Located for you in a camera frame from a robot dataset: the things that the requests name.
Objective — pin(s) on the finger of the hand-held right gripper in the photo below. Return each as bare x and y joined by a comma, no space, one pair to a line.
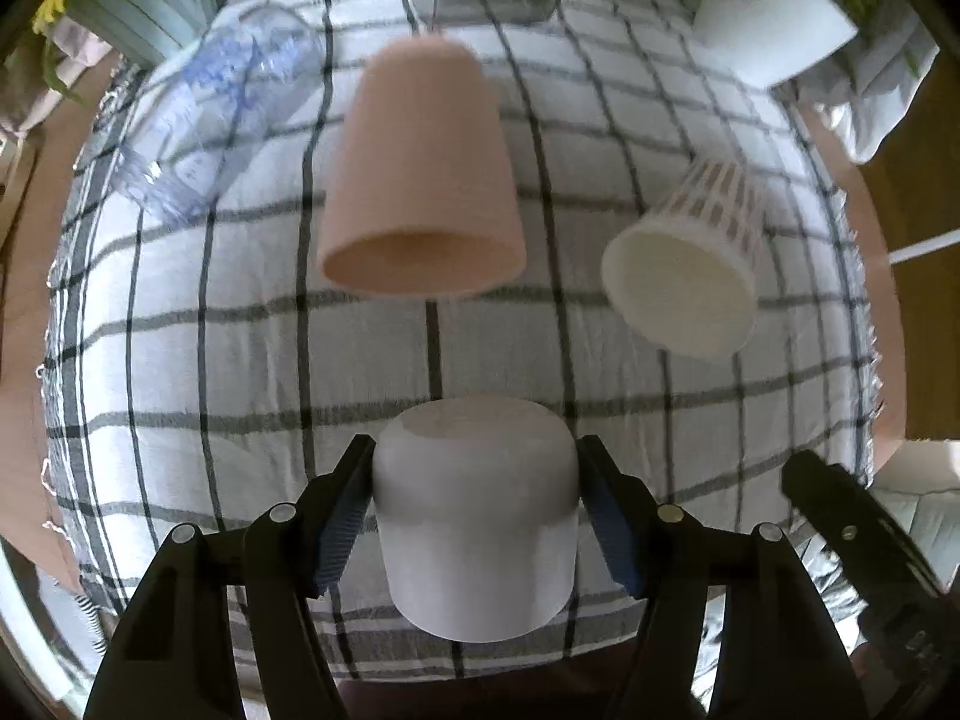
862,532

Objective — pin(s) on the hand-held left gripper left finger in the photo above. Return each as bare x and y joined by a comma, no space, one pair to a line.
339,532

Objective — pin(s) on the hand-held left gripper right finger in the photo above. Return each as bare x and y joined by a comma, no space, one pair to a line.
611,532

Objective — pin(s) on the white cup with pink stripes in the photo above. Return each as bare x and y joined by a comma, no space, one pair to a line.
686,277

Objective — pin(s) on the clear plastic measuring cup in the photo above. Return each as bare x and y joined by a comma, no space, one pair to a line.
217,112

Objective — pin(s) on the checkered tablecloth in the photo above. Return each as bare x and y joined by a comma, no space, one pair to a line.
225,315

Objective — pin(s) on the white plant pot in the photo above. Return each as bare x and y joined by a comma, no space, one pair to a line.
765,22

